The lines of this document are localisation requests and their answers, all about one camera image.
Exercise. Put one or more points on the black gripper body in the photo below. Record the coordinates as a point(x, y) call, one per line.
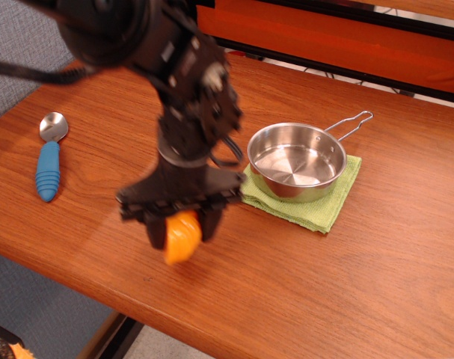
point(177, 184)

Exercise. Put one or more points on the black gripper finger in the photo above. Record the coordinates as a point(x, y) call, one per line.
point(209, 221)
point(157, 232)

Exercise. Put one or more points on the orange plastic half orange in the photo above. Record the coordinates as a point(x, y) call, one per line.
point(183, 236)

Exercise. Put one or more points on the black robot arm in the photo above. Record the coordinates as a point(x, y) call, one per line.
point(161, 42)

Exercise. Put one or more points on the small steel saucepan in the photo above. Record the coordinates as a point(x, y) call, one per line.
point(300, 163)

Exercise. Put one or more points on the green folded cloth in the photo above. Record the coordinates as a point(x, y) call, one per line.
point(317, 216)

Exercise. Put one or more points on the orange toy in basket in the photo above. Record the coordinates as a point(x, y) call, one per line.
point(20, 352)

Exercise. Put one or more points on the blue handled metal spoon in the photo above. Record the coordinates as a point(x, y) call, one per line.
point(53, 127)

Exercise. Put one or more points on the orange panel black frame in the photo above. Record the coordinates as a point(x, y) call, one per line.
point(407, 45)

